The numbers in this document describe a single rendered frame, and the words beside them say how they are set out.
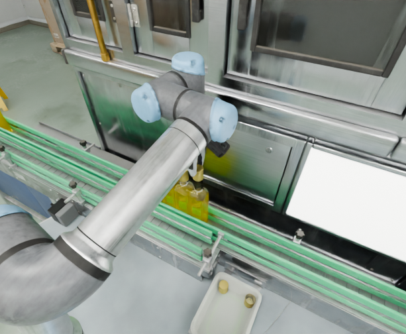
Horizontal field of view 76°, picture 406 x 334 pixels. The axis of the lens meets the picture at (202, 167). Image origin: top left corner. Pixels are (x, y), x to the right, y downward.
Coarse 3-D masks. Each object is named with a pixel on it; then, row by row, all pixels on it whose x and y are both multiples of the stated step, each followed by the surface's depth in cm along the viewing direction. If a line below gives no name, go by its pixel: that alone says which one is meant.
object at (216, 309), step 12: (216, 276) 93; (228, 276) 93; (216, 288) 96; (228, 288) 97; (240, 288) 93; (252, 288) 90; (204, 300) 88; (216, 300) 94; (228, 300) 94; (240, 300) 94; (204, 312) 90; (216, 312) 92; (228, 312) 92; (240, 312) 92; (252, 312) 86; (192, 324) 83; (204, 324) 89; (216, 324) 89; (228, 324) 89; (240, 324) 89; (252, 324) 83
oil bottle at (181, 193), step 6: (180, 186) 90; (186, 186) 90; (192, 186) 92; (174, 192) 93; (180, 192) 91; (186, 192) 90; (180, 198) 93; (186, 198) 92; (180, 204) 96; (186, 204) 94; (180, 210) 99; (186, 210) 97
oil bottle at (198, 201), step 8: (192, 192) 89; (200, 192) 88; (208, 192) 91; (192, 200) 90; (200, 200) 88; (208, 200) 94; (192, 208) 94; (200, 208) 91; (192, 216) 97; (200, 216) 95
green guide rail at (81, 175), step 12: (0, 132) 132; (12, 144) 135; (24, 144) 126; (36, 156) 128; (48, 156) 121; (60, 168) 123; (72, 168) 116; (84, 180) 118; (96, 180) 111; (108, 192) 113; (156, 216) 105; (168, 216) 99; (180, 228) 101; (192, 228) 96; (204, 228) 93; (204, 240) 97
